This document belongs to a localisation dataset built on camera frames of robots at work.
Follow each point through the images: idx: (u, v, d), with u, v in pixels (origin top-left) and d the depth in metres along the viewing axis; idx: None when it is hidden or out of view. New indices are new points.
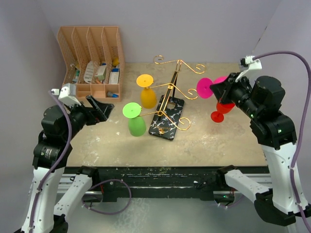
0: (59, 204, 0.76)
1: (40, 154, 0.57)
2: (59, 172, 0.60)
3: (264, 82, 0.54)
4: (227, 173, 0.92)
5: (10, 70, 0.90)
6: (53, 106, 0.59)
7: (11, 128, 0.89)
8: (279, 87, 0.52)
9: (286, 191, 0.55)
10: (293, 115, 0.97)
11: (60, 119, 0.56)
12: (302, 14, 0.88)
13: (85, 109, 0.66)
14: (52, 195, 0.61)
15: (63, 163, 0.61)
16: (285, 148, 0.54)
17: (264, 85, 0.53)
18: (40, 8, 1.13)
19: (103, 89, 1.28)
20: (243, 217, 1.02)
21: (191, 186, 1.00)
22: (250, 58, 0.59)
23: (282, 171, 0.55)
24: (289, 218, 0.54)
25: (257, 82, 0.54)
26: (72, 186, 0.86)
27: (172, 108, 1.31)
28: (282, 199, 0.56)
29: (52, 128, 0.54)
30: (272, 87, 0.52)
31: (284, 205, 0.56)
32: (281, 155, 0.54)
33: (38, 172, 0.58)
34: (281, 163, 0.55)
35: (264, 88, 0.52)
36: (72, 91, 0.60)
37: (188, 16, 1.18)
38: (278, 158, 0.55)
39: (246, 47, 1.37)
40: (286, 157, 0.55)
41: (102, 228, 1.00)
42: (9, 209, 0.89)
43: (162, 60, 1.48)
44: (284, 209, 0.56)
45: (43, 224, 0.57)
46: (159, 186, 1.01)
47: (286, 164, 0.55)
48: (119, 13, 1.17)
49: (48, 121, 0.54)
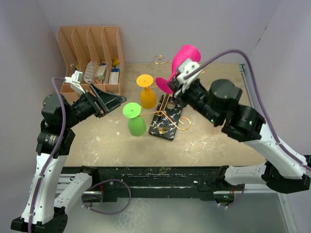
0: (59, 198, 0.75)
1: (44, 140, 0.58)
2: (60, 159, 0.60)
3: (218, 89, 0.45)
4: (225, 174, 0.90)
5: (10, 70, 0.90)
6: (53, 94, 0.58)
7: (10, 128, 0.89)
8: (233, 85, 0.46)
9: (288, 162, 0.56)
10: (293, 115, 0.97)
11: (60, 108, 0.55)
12: (302, 14, 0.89)
13: (88, 98, 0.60)
14: (53, 183, 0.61)
15: (67, 151, 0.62)
16: (265, 132, 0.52)
17: (222, 93, 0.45)
18: (40, 8, 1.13)
19: (104, 89, 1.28)
20: (243, 218, 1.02)
21: (191, 186, 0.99)
22: (182, 76, 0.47)
23: (275, 151, 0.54)
24: (306, 180, 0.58)
25: (214, 93, 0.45)
26: (73, 182, 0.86)
27: (172, 108, 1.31)
28: (289, 171, 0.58)
29: (52, 117, 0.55)
30: (230, 91, 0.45)
31: (294, 174, 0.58)
32: (266, 140, 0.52)
33: (42, 158, 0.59)
34: (270, 145, 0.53)
35: (226, 97, 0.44)
36: (77, 78, 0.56)
37: (187, 16, 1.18)
38: (266, 144, 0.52)
39: (246, 47, 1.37)
40: (269, 139, 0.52)
41: (102, 228, 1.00)
42: (9, 210, 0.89)
43: (162, 60, 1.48)
44: (296, 176, 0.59)
45: (44, 210, 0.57)
46: (159, 186, 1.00)
47: (273, 143, 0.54)
48: (119, 13, 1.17)
49: (48, 110, 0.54)
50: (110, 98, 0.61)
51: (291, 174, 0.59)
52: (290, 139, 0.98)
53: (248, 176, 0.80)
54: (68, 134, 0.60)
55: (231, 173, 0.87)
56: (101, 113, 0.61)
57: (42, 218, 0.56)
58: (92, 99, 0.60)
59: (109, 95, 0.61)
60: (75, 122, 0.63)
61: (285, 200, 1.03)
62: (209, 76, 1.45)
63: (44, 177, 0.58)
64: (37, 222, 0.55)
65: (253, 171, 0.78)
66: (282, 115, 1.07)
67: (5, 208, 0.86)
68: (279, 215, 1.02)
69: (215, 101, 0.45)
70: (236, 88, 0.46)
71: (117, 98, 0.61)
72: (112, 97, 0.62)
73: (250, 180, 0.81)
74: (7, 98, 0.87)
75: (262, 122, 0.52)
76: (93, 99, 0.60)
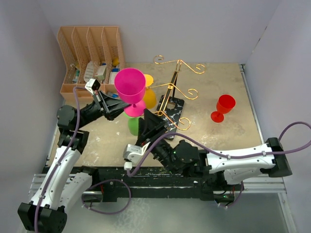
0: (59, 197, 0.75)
1: (65, 137, 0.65)
2: (76, 154, 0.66)
3: (182, 154, 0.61)
4: (226, 179, 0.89)
5: (10, 70, 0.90)
6: (64, 106, 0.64)
7: (10, 129, 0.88)
8: (189, 147, 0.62)
9: (251, 161, 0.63)
10: (293, 115, 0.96)
11: (73, 119, 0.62)
12: (302, 14, 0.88)
13: (95, 100, 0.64)
14: (66, 173, 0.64)
15: (82, 147, 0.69)
16: (213, 159, 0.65)
17: (187, 157, 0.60)
18: (40, 8, 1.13)
19: (104, 88, 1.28)
20: (243, 218, 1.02)
21: (191, 186, 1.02)
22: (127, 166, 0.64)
23: (232, 163, 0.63)
24: (279, 164, 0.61)
25: (181, 159, 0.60)
26: (73, 182, 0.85)
27: (172, 108, 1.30)
28: (260, 165, 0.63)
29: (67, 127, 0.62)
30: (192, 154, 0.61)
31: (266, 165, 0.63)
32: (217, 164, 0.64)
33: (60, 150, 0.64)
34: (224, 165, 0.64)
35: (191, 160, 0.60)
36: (89, 83, 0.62)
37: (188, 16, 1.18)
38: (220, 165, 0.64)
39: (246, 47, 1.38)
40: (220, 161, 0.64)
41: (102, 228, 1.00)
42: (8, 209, 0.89)
43: (162, 60, 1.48)
44: (271, 165, 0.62)
45: (53, 196, 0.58)
46: (159, 186, 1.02)
47: (225, 160, 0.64)
48: (119, 13, 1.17)
49: (63, 124, 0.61)
50: (115, 102, 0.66)
51: (266, 166, 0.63)
52: (290, 139, 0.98)
53: (247, 174, 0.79)
54: (83, 136, 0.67)
55: (231, 176, 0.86)
56: (109, 111, 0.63)
57: (50, 202, 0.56)
58: (97, 101, 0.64)
59: (115, 100, 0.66)
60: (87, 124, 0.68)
61: (285, 200, 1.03)
62: (209, 76, 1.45)
63: (60, 166, 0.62)
64: (45, 204, 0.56)
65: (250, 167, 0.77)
66: (281, 116, 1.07)
67: (4, 208, 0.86)
68: (279, 215, 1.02)
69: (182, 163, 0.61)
70: (193, 147, 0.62)
71: (122, 102, 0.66)
72: (117, 102, 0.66)
73: (250, 176, 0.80)
74: (6, 97, 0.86)
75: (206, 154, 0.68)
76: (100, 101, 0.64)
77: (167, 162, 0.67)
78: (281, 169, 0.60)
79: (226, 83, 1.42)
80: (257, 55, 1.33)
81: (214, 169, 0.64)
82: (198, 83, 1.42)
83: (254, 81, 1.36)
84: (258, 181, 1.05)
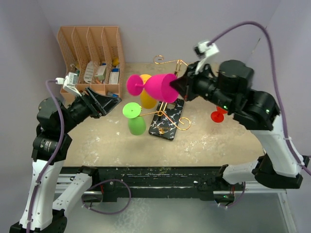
0: (59, 200, 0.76)
1: (40, 146, 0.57)
2: (58, 165, 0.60)
3: (226, 69, 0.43)
4: (223, 173, 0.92)
5: (10, 70, 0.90)
6: (48, 99, 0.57)
7: (10, 129, 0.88)
8: (241, 65, 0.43)
9: (289, 161, 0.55)
10: (293, 116, 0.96)
11: (56, 112, 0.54)
12: (302, 15, 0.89)
13: (85, 102, 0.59)
14: (50, 188, 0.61)
15: (63, 157, 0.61)
16: (276, 124, 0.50)
17: (231, 72, 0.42)
18: (41, 8, 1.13)
19: (104, 89, 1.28)
20: (243, 219, 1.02)
21: (191, 186, 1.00)
22: (203, 44, 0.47)
23: (282, 147, 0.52)
24: (298, 179, 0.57)
25: (222, 73, 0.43)
26: (72, 184, 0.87)
27: (172, 108, 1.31)
28: (287, 169, 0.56)
29: (47, 122, 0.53)
30: (240, 71, 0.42)
31: (289, 173, 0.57)
32: (276, 132, 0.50)
33: (37, 165, 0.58)
34: (277, 139, 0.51)
35: (234, 76, 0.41)
36: (72, 80, 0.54)
37: (187, 16, 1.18)
38: (274, 136, 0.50)
39: (246, 47, 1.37)
40: (279, 132, 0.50)
41: (102, 228, 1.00)
42: (9, 210, 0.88)
43: (162, 60, 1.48)
44: (292, 175, 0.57)
45: (42, 218, 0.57)
46: (159, 186, 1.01)
47: (282, 138, 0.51)
48: (119, 13, 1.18)
49: (44, 115, 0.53)
50: (106, 101, 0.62)
51: (286, 173, 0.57)
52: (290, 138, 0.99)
53: (242, 173, 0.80)
54: (64, 140, 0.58)
55: (228, 171, 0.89)
56: (99, 115, 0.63)
57: (40, 224, 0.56)
58: (90, 104, 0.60)
59: (106, 97, 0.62)
60: (74, 126, 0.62)
61: (285, 200, 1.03)
62: None
63: (41, 184, 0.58)
64: (35, 227, 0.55)
65: (247, 166, 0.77)
66: None
67: (5, 208, 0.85)
68: (279, 215, 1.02)
69: (226, 82, 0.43)
70: (245, 67, 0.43)
71: (112, 100, 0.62)
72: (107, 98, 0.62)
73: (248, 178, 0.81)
74: (6, 97, 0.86)
75: (276, 113, 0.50)
76: (90, 102, 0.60)
77: (217, 97, 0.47)
78: (293, 183, 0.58)
79: None
80: (258, 55, 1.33)
81: (269, 133, 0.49)
82: None
83: (254, 81, 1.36)
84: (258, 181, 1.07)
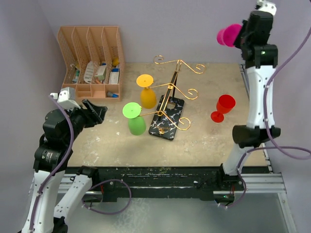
0: (59, 206, 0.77)
1: (41, 158, 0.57)
2: (59, 175, 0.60)
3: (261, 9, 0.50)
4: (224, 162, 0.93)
5: (10, 70, 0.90)
6: (55, 110, 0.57)
7: (9, 128, 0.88)
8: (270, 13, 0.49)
9: (256, 108, 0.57)
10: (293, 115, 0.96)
11: (62, 122, 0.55)
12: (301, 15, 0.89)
13: (85, 113, 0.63)
14: (52, 197, 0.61)
15: (63, 167, 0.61)
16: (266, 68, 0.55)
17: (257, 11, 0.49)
18: (40, 8, 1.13)
19: (103, 88, 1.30)
20: (243, 218, 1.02)
21: (191, 186, 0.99)
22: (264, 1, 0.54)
23: (257, 89, 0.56)
24: (253, 131, 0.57)
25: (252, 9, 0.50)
26: (72, 188, 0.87)
27: (172, 108, 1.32)
28: (252, 115, 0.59)
29: (53, 132, 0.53)
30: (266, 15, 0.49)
31: (251, 120, 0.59)
32: (260, 72, 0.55)
33: (39, 175, 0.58)
34: (258, 79, 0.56)
35: (255, 14, 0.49)
36: (72, 95, 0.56)
37: (187, 16, 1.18)
38: (257, 75, 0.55)
39: None
40: (264, 75, 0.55)
41: (102, 228, 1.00)
42: (9, 209, 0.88)
43: (162, 60, 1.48)
44: (251, 124, 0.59)
45: (43, 227, 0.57)
46: (159, 186, 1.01)
47: (263, 83, 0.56)
48: (118, 13, 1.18)
49: (50, 124, 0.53)
50: (99, 110, 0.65)
51: (250, 120, 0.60)
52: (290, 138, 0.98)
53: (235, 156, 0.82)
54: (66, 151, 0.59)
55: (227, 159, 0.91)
56: (95, 124, 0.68)
57: None
58: (87, 113, 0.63)
59: (98, 108, 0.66)
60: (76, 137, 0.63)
61: (285, 200, 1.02)
62: (209, 76, 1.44)
63: (43, 195, 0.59)
64: None
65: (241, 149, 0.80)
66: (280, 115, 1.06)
67: (5, 208, 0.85)
68: (279, 215, 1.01)
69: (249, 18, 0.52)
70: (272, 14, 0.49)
71: (101, 109, 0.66)
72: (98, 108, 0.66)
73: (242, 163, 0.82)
74: (6, 98, 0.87)
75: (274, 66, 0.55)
76: (88, 113, 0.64)
77: None
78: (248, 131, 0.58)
79: (226, 84, 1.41)
80: None
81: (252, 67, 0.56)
82: (198, 83, 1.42)
83: None
84: (262, 181, 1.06)
